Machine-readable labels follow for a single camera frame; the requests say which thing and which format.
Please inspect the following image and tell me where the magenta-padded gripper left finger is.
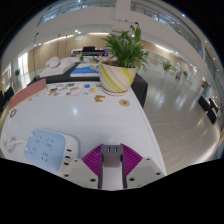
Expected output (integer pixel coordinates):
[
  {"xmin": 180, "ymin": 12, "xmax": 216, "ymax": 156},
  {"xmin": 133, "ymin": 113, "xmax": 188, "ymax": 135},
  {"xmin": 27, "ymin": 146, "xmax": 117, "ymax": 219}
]
[{"xmin": 61, "ymin": 143, "xmax": 105, "ymax": 190}]

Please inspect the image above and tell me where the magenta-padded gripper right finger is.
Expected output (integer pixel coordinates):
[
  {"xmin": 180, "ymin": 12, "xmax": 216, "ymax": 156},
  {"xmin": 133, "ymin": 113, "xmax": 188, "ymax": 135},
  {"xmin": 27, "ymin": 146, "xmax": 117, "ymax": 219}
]
[{"xmin": 121, "ymin": 143, "xmax": 167, "ymax": 190}]

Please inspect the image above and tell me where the light blue power strip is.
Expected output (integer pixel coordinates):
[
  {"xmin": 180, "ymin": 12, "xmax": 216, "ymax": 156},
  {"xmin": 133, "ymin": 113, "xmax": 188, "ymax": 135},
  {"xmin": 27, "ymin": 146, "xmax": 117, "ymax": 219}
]
[{"xmin": 23, "ymin": 128, "xmax": 80, "ymax": 175}]

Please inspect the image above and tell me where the round orange flat disc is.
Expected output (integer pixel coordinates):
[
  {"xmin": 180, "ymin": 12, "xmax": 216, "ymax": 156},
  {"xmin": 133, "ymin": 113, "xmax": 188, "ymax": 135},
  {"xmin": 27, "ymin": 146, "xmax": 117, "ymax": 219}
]
[{"xmin": 118, "ymin": 98, "xmax": 132, "ymax": 108}]

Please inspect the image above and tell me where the brown irregular flat piece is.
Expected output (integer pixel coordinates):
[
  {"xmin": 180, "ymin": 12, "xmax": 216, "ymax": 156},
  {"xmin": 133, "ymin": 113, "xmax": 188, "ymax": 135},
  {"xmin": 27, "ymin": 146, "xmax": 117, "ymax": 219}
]
[{"xmin": 93, "ymin": 94, "xmax": 107, "ymax": 103}]

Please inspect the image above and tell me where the colourful sticker sheet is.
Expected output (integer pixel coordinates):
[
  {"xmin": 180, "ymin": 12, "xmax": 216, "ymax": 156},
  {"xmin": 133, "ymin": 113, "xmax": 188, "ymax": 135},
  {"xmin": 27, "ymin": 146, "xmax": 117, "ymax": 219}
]
[{"xmin": 43, "ymin": 82, "xmax": 84, "ymax": 98}]

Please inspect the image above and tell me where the group of black chairs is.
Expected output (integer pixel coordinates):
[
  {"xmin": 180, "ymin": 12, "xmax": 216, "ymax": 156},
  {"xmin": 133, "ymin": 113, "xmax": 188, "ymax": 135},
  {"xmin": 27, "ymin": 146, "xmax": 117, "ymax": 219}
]
[
  {"xmin": 197, "ymin": 95, "xmax": 222, "ymax": 126},
  {"xmin": 0, "ymin": 85, "xmax": 16, "ymax": 108}
]

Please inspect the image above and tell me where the pink flat board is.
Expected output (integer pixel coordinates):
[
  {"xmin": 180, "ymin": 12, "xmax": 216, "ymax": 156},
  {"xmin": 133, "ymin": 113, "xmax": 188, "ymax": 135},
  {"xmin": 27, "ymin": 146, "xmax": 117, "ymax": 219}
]
[{"xmin": 8, "ymin": 78, "xmax": 49, "ymax": 111}]

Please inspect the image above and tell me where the striped pot with green plant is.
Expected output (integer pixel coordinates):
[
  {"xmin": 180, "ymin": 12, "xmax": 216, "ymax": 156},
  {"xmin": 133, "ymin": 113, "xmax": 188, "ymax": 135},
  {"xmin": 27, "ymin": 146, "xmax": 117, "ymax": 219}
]
[{"xmin": 98, "ymin": 25, "xmax": 150, "ymax": 97}]

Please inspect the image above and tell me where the blue flat model board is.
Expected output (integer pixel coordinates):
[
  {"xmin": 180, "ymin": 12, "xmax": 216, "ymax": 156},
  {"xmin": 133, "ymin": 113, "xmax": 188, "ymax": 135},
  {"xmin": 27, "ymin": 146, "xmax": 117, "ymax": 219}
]
[{"xmin": 69, "ymin": 65, "xmax": 101, "ymax": 79}]

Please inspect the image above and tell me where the small green floor plant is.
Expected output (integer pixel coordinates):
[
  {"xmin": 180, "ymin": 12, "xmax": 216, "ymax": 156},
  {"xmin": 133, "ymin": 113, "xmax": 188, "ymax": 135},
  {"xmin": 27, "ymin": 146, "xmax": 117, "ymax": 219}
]
[
  {"xmin": 13, "ymin": 68, "xmax": 21, "ymax": 85},
  {"xmin": 161, "ymin": 60, "xmax": 173, "ymax": 72}
]

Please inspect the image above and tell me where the black piano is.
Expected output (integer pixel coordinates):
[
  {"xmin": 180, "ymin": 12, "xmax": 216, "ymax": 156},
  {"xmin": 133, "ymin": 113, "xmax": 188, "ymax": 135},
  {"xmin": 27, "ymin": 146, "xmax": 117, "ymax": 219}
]
[{"xmin": 71, "ymin": 45, "xmax": 110, "ymax": 58}]

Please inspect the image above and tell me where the tall black lamp pole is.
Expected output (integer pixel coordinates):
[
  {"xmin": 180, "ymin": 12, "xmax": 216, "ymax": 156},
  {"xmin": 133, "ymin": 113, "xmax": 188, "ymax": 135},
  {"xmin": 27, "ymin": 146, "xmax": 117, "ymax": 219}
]
[{"xmin": 32, "ymin": 32, "xmax": 41, "ymax": 81}]

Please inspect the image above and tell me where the white power cable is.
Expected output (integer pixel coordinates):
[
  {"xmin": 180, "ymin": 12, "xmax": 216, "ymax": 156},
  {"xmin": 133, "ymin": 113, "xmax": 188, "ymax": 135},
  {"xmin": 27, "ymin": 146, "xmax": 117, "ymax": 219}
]
[{"xmin": 2, "ymin": 136, "xmax": 28, "ymax": 153}]

